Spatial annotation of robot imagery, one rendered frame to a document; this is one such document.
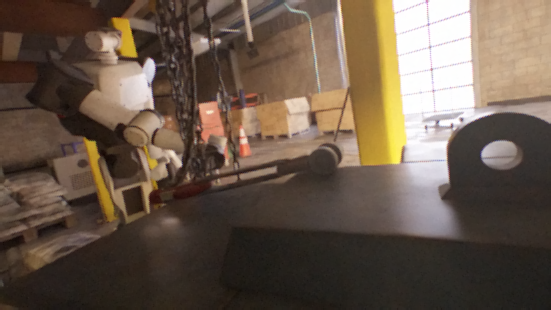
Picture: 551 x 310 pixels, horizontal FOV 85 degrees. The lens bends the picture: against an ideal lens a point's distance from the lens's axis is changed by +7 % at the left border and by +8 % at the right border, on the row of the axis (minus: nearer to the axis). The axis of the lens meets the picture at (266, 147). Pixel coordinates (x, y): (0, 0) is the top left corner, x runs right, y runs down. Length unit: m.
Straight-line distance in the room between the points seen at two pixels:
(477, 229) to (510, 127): 0.08
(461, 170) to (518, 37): 9.08
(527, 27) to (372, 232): 9.16
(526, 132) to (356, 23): 0.60
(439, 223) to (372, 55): 0.61
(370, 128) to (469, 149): 0.55
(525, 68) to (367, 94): 8.57
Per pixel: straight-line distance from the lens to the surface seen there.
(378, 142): 0.79
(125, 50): 2.20
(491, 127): 0.26
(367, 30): 0.79
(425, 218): 0.23
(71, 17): 2.43
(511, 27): 9.36
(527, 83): 9.32
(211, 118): 5.25
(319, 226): 0.22
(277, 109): 8.33
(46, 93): 1.13
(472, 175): 0.26
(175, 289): 0.26
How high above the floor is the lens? 0.97
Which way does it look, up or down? 8 degrees down
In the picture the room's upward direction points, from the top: 10 degrees counter-clockwise
